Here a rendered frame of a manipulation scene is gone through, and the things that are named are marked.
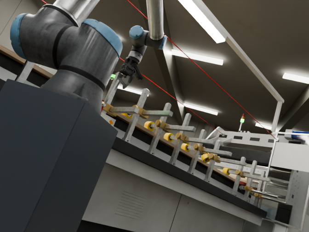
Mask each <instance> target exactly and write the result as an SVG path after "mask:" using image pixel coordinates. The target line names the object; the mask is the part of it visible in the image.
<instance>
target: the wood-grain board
mask: <svg viewBox="0 0 309 232"><path fill-rule="evenodd" d="M0 53H2V54H4V55H6V56H8V57H10V58H11V59H13V60H15V61H17V62H18V63H20V64H22V65H24V63H25V61H26V59H23V58H21V57H19V56H18V55H17V54H16V53H15V52H13V51H11V50H10V49H8V48H6V47H4V46H3V45H1V44H0ZM32 70H33V71H34V72H36V73H38V74H40V75H42V76H43V77H45V78H47V79H50V78H51V77H52V76H53V74H51V73H50V72H48V71H46V70H44V69H43V68H41V67H39V66H37V65H36V64H34V66H33V68H32ZM116 117H117V118H119V119H121V120H122V121H124V122H126V123H128V124H129V123H130V120H131V119H130V118H128V117H126V116H124V115H123V114H121V113H117V116H116ZM135 128H137V129H138V130H140V131H142V132H144V133H146V134H147V135H149V136H151V137H153V136H154V132H152V131H150V130H148V129H147V128H145V127H143V126H142V125H140V124H138V123H136V126H135ZM159 141H160V142H162V143H163V144H165V145H167V146H169V147H171V148H173V149H174V147H175V144H173V143H171V142H169V141H168V140H166V139H164V138H163V137H160V138H159ZM179 152H180V153H182V154H183V155H185V156H187V157H189V158H191V159H192V157H193V155H192V154H190V153H188V152H187V151H185V150H183V149H181V148H180V151H179ZM197 162H198V163H199V164H201V165H203V166H205V167H207V168H208V166H209V164H208V163H204V162H203V161H202V160H200V159H199V158H198V160H197ZM213 171H214V172H215V173H217V174H219V175H221V176H223V177H224V178H226V179H228V180H230V181H232V182H235V179H233V178H232V177H230V176H228V175H227V174H225V173H223V172H221V171H220V170H218V169H216V168H214V167H213Z"/></svg>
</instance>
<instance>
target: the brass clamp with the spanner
mask: <svg viewBox="0 0 309 232"><path fill-rule="evenodd" d="M111 107H113V106H111V105H109V104H108V103H106V107H103V110H104V111H106V112H107V114H109V115H111V116H117V113H112V112H110V111H109V110H110V108H111Z"/></svg>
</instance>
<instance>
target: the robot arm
mask: <svg viewBox="0 0 309 232"><path fill-rule="evenodd" d="M99 1H100V0H56V2H55V3H54V4H53V5H52V4H46V5H43V6H42V7H41V8H40V9H39V11H38V12H37V13H36V14H34V15H32V14H30V13H22V14H20V15H18V16H17V17H16V18H15V20H14V21H13V22H12V25H11V30H10V40H11V45H12V48H13V50H14V51H15V53H16V54H17V55H18V56H19V57H21V58H23V59H26V60H28V61H29V62H32V63H36V64H40V65H43V66H46V67H49V68H52V69H55V70H57V72H56V74H55V75H53V76H52V77H51V78H50V79H49V80H48V81H47V82H46V83H45V84H43V85H42V86H41V87H40V88H41V89H44V90H47V91H50V92H54V93H58V94H60V95H64V96H67V97H70V98H74V99H77V100H81V101H84V102H86V103H87V104H88V105H89V106H90V107H92V108H93V109H94V110H95V111H96V112H97V113H98V114H99V115H101V110H102V96H103V93H104V91H105V88H106V86H107V84H108V82H109V80H110V78H111V75H112V73H113V71H114V69H115V67H116V64H117V62H118V60H119V59H120V54H121V51H122V48H123V45H122V42H121V40H120V38H119V36H118V35H117V34H116V33H115V32H114V31H113V30H112V29H111V28H110V27H108V26H107V25H105V24H103V23H102V22H98V21H97V20H95V19H86V18H87V17H88V16H89V14H90V13H91V11H92V10H93V9H94V7H95V6H96V4H97V3H98V2H99ZM146 3H147V13H148V23H149V31H146V30H144V29H143V28H142V27H141V26H138V25H137V26H133V27H132V28H131V29H130V32H129V34H130V38H131V41H132V45H133V46H132V49H131V51H130V53H129V55H128V57H126V59H125V61H124V64H123V65H121V68H120V70H119V72H120V73H122V74H123V75H125V76H124V77H123V78H120V79H119V81H120V83H121V84H122V85H123V87H122V88H123V89H125V88H126V87H127V86H128V85H129V84H130V83H131V81H132V80H133V78H134V76H135V77H136V78H137V80H142V79H143V76H142V74H141V73H140V71H139V69H138V67H137V65H138V64H139V63H140V62H141V59H142V57H143V55H144V52H145V50H146V48H147V46H149V47H152V48H156V49H160V50H162V49H163V48H164V47H165V44H166V40H167V36H165V35H164V32H163V0H146Z"/></svg>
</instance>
